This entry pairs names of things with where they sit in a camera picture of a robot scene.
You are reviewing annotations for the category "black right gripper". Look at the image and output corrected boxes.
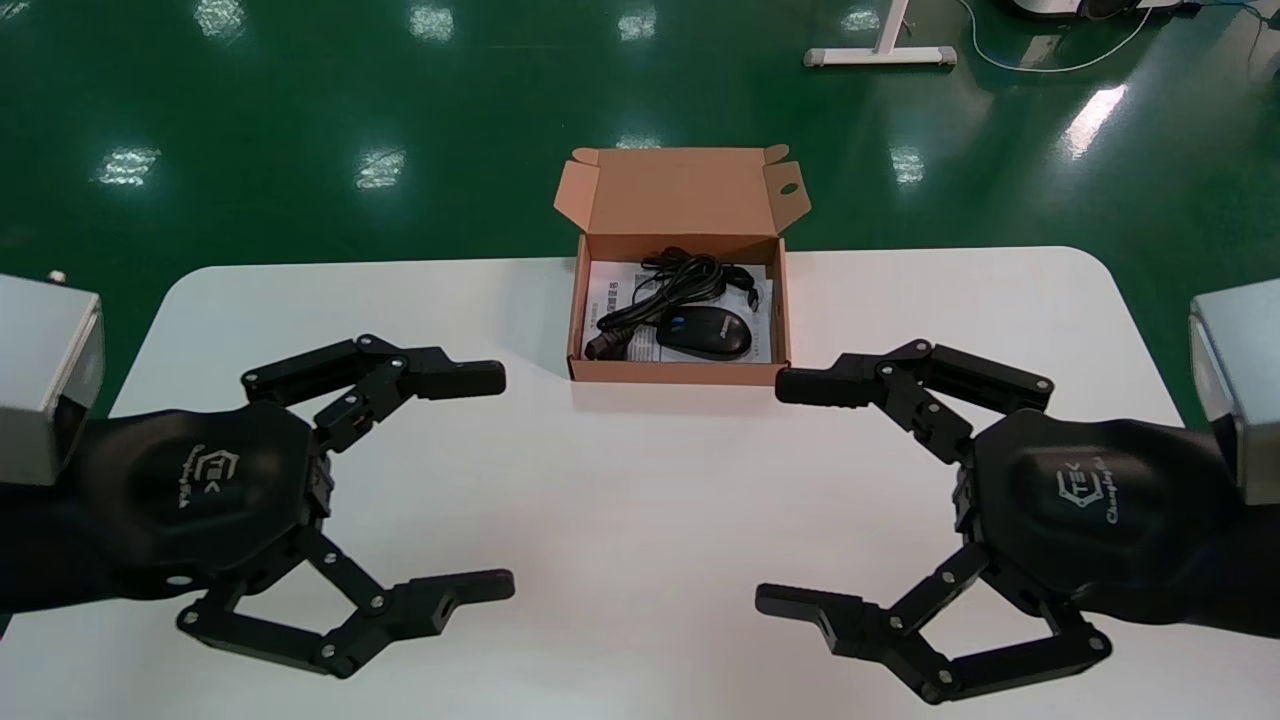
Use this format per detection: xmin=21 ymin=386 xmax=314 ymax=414
xmin=755 ymin=339 xmax=1280 ymax=706

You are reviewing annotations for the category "white machine base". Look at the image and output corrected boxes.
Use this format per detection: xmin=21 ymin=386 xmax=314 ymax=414
xmin=1005 ymin=0 xmax=1206 ymax=23

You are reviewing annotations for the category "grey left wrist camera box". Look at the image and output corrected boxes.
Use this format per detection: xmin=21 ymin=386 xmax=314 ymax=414
xmin=0 ymin=272 xmax=106 ymax=488

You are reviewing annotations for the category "brown cardboard storage box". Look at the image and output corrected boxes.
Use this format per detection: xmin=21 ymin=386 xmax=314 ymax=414
xmin=554 ymin=144 xmax=813 ymax=388

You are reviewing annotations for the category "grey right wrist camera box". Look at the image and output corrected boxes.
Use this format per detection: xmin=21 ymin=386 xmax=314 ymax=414
xmin=1188 ymin=280 xmax=1280 ymax=506

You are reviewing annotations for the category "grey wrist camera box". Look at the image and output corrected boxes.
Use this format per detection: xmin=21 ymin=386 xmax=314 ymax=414
xmin=1188 ymin=280 xmax=1280 ymax=506
xmin=0 ymin=272 xmax=106 ymax=488

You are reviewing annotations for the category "white floor cable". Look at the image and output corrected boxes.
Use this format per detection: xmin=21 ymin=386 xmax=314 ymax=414
xmin=955 ymin=0 xmax=1156 ymax=75

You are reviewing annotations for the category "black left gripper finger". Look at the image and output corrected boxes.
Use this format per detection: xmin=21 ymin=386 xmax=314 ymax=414
xmin=241 ymin=334 xmax=507 ymax=453

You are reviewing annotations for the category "white printed manual sheet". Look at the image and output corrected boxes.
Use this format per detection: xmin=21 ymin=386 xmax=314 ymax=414
xmin=583 ymin=260 xmax=776 ymax=363

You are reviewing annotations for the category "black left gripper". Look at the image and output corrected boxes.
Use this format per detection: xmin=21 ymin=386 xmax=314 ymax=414
xmin=0 ymin=400 xmax=516 ymax=681

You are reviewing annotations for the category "white table leg base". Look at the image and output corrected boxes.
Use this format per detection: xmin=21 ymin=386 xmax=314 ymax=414
xmin=803 ymin=0 xmax=958 ymax=69

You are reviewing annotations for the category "black wired computer mouse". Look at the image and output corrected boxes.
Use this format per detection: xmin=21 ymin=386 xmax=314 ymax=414
xmin=640 ymin=248 xmax=763 ymax=363

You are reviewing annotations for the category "black power cable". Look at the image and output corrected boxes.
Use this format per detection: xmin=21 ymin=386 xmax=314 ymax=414
xmin=584 ymin=255 xmax=731 ymax=362

